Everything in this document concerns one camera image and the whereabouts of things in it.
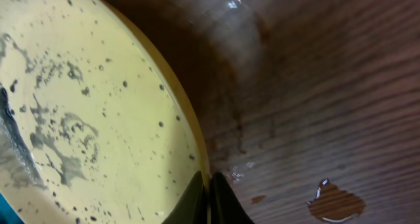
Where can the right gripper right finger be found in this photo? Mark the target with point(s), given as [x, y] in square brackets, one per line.
[225, 207]

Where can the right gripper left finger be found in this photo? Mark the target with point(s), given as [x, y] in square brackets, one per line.
[192, 205]

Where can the yellow plate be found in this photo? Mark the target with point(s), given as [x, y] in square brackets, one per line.
[91, 129]

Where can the teal plastic tray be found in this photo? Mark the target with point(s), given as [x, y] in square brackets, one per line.
[7, 214]

